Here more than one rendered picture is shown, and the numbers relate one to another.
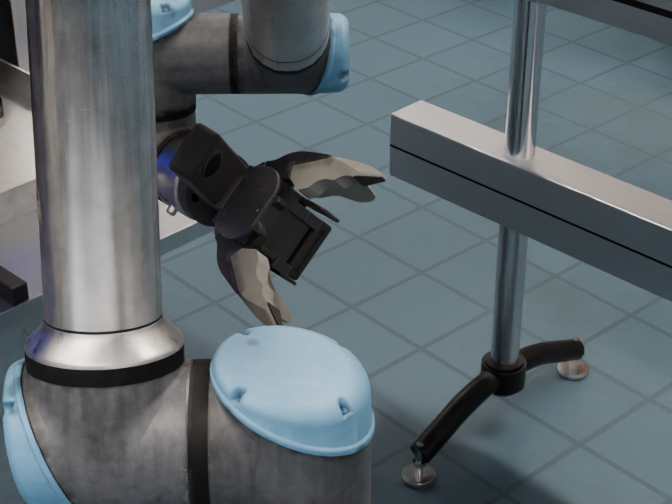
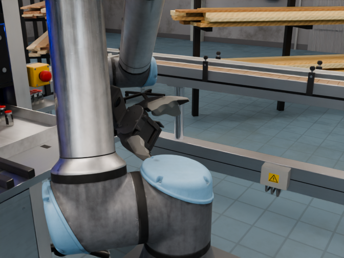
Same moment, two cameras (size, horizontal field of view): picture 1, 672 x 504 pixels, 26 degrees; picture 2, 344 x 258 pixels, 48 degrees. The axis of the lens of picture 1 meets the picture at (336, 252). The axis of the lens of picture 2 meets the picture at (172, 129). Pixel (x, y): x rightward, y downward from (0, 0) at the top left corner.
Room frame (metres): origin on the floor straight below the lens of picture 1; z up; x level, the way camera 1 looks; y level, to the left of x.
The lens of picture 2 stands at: (0.32, 0.17, 1.29)
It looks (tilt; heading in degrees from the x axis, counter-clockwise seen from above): 20 degrees down; 346
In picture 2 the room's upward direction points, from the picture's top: straight up
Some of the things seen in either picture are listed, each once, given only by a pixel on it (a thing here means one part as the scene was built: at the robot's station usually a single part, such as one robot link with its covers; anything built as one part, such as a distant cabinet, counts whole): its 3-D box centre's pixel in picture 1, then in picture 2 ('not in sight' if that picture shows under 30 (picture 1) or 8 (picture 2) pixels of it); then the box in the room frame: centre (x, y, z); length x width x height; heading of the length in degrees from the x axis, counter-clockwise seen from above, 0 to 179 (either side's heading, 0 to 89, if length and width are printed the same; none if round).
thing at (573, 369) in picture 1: (501, 391); not in sight; (2.11, -0.30, 0.07); 0.50 x 0.08 x 0.14; 135
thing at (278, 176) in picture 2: not in sight; (275, 176); (1.69, -0.63, 0.50); 0.12 x 0.05 x 0.09; 45
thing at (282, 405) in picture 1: (284, 431); (173, 199); (0.86, 0.04, 0.96); 0.13 x 0.12 x 0.14; 91
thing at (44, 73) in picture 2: not in sight; (44, 76); (1.70, 0.29, 1.00); 0.04 x 0.04 x 0.04; 45
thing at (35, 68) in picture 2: not in sight; (36, 74); (1.73, 0.32, 1.00); 0.08 x 0.07 x 0.07; 45
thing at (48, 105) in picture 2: not in sight; (35, 105); (1.77, 0.34, 0.87); 0.14 x 0.13 x 0.02; 45
